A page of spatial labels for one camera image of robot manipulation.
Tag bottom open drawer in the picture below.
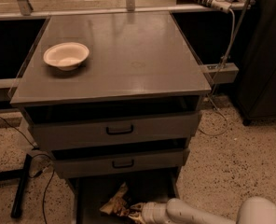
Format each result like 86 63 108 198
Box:
76 168 179 224

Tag black floor cable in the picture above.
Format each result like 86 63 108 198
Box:
0 109 56 224

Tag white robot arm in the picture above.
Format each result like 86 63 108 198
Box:
129 197 276 224

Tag black floor stand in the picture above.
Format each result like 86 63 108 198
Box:
0 154 32 219

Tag dark cabinet on right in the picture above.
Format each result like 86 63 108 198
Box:
234 0 276 126

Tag grey drawer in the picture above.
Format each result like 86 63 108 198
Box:
29 112 201 151
54 148 189 179

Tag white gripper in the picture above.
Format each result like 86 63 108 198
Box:
128 202 169 224

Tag brown chip bag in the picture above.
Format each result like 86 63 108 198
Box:
100 183 130 217

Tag top grey drawer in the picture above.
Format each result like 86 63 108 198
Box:
29 112 201 151

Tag middle grey drawer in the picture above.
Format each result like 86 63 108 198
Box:
54 148 189 179

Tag white paper bowl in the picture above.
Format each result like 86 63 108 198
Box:
43 42 90 71

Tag grey drawer cabinet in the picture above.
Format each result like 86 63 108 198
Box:
9 11 213 224

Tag white power strip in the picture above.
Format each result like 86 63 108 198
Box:
183 0 233 14

